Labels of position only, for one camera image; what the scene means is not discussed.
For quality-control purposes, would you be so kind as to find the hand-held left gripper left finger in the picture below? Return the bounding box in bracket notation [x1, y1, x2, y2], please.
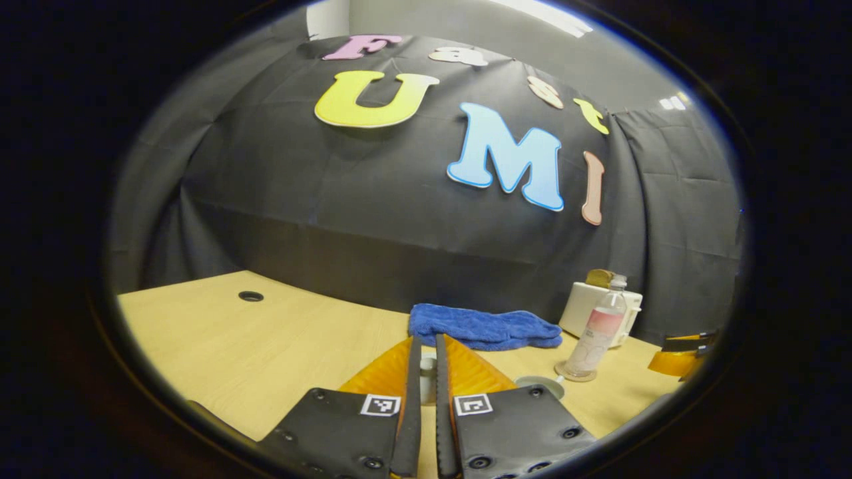
[256, 336, 423, 479]

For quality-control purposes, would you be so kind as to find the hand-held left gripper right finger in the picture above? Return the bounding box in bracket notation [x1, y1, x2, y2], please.
[436, 334, 600, 479]

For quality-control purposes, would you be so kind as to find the clear water bottle pink label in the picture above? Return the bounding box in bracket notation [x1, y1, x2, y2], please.
[562, 274, 628, 380]

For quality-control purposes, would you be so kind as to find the blue towel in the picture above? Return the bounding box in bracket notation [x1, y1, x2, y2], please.
[408, 303, 563, 352]

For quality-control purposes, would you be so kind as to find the white toaster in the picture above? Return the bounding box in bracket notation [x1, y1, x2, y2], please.
[559, 281, 644, 348]

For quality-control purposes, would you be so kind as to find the black backdrop cloth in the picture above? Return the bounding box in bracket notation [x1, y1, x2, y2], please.
[110, 33, 745, 347]

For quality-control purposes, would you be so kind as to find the long ceiling light panel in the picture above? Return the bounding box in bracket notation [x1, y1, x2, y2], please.
[493, 0, 593, 37]

